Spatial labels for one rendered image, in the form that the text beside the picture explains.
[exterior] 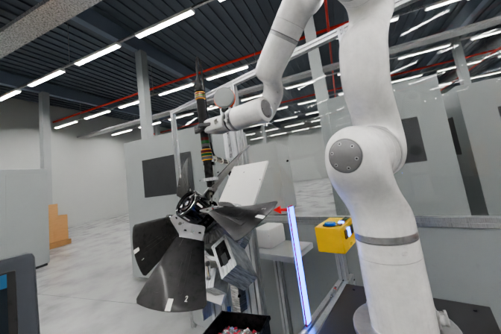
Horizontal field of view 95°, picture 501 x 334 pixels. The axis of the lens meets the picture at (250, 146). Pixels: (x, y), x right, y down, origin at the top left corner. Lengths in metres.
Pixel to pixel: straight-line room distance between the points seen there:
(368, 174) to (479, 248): 0.97
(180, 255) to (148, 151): 2.91
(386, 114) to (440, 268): 0.95
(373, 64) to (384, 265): 0.40
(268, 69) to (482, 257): 1.15
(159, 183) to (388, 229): 3.28
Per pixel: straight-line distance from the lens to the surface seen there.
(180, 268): 0.91
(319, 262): 1.57
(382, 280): 0.57
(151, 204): 3.71
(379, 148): 0.47
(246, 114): 0.76
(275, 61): 0.72
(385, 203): 0.51
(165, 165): 3.50
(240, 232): 0.74
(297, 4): 0.72
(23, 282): 0.32
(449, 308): 0.77
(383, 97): 0.57
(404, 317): 0.60
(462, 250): 1.39
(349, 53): 0.57
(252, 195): 1.18
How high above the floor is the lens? 1.30
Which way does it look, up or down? 7 degrees up
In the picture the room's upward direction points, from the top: 8 degrees counter-clockwise
